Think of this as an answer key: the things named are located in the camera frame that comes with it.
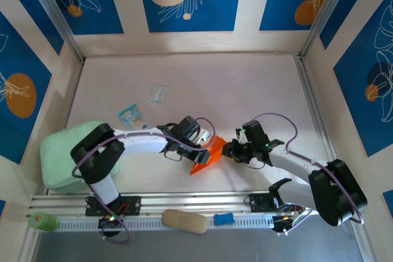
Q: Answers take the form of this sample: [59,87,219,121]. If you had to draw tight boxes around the orange paper sheet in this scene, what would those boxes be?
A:
[189,135,228,177]

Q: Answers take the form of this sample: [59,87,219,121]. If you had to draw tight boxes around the clear zip bag teal dots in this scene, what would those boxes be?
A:
[147,83,170,104]

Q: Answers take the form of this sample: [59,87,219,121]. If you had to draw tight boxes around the blue cotton swab packet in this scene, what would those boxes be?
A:
[118,104,151,131]

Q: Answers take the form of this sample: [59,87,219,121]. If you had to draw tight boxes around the blue bone-shaped sponge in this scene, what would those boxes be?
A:
[213,212,235,226]

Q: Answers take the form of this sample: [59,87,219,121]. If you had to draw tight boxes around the beige oblong case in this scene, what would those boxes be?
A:
[161,209,209,234]

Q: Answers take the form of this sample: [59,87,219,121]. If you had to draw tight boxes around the mint green lidded box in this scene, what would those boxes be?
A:
[39,120,121,195]

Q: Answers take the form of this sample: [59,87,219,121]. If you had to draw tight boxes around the green bottle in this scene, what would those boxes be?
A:
[28,212,60,231]

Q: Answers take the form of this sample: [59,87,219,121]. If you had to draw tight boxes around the left wrist camera white housing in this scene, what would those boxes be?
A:
[196,129,212,147]

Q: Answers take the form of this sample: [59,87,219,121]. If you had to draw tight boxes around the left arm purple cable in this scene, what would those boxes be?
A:
[71,116,216,243]

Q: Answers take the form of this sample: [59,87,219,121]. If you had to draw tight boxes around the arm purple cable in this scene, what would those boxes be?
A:
[71,116,216,243]
[248,112,365,236]

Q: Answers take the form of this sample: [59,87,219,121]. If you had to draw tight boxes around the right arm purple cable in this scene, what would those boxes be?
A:
[248,112,365,236]

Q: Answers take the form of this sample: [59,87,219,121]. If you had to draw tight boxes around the aluminium front rail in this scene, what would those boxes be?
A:
[29,191,365,215]

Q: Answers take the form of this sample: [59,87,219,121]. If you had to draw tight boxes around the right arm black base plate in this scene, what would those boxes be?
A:
[249,193,277,214]

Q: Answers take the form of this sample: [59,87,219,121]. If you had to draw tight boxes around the aluminium side rail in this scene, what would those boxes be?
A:
[61,59,86,131]
[295,56,340,168]

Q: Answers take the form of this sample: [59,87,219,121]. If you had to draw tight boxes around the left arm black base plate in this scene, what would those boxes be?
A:
[85,196,142,217]

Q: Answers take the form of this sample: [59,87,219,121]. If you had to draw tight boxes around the slotted cable duct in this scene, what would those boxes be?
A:
[56,214,274,233]

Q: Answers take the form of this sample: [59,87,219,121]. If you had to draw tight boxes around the aluminium frame post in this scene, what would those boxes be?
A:
[299,0,354,60]
[21,0,86,63]

